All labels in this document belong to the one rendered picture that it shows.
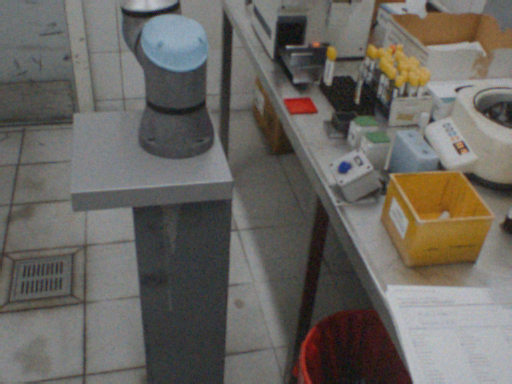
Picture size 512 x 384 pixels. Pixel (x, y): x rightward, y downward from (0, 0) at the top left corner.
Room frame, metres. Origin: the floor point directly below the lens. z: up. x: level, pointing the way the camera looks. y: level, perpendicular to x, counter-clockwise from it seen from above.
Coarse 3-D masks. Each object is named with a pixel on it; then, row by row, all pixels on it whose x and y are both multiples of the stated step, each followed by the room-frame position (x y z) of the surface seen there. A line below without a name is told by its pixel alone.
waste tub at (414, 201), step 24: (408, 192) 0.84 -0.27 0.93; (432, 192) 0.85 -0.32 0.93; (456, 192) 0.85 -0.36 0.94; (384, 216) 0.82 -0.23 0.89; (408, 216) 0.74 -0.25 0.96; (432, 216) 0.84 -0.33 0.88; (456, 216) 0.83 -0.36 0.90; (480, 216) 0.77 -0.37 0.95; (408, 240) 0.72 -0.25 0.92; (432, 240) 0.72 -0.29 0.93; (456, 240) 0.73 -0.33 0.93; (480, 240) 0.74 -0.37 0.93; (408, 264) 0.71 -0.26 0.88; (432, 264) 0.72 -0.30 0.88
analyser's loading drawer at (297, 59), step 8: (280, 48) 1.49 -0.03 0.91; (288, 48) 1.43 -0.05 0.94; (296, 48) 1.44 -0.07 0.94; (304, 48) 1.44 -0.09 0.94; (288, 56) 1.42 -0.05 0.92; (296, 56) 1.39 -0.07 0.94; (304, 56) 1.40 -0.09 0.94; (288, 64) 1.39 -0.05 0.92; (296, 64) 1.39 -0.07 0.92; (304, 64) 1.40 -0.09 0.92; (312, 64) 1.41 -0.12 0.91; (296, 72) 1.33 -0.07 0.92; (304, 72) 1.34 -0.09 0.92; (312, 72) 1.34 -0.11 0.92; (296, 80) 1.33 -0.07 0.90; (304, 80) 1.34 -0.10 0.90; (312, 80) 1.34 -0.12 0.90
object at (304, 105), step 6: (288, 102) 1.26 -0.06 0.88; (294, 102) 1.26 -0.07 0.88; (300, 102) 1.26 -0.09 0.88; (306, 102) 1.27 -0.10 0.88; (312, 102) 1.26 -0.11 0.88; (288, 108) 1.22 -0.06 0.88; (294, 108) 1.23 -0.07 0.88; (300, 108) 1.23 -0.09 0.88; (306, 108) 1.24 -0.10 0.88; (312, 108) 1.24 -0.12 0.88; (294, 114) 1.20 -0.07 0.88; (300, 114) 1.21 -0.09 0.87
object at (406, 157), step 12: (396, 132) 0.99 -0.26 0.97; (408, 132) 0.99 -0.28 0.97; (396, 144) 0.98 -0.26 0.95; (408, 144) 0.94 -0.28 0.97; (420, 144) 0.94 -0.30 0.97; (396, 156) 0.97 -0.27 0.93; (408, 156) 0.93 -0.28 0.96; (420, 156) 0.90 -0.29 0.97; (432, 156) 0.90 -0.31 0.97; (396, 168) 0.96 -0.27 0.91; (408, 168) 0.92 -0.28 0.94; (420, 168) 0.89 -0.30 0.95; (432, 168) 0.90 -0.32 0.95
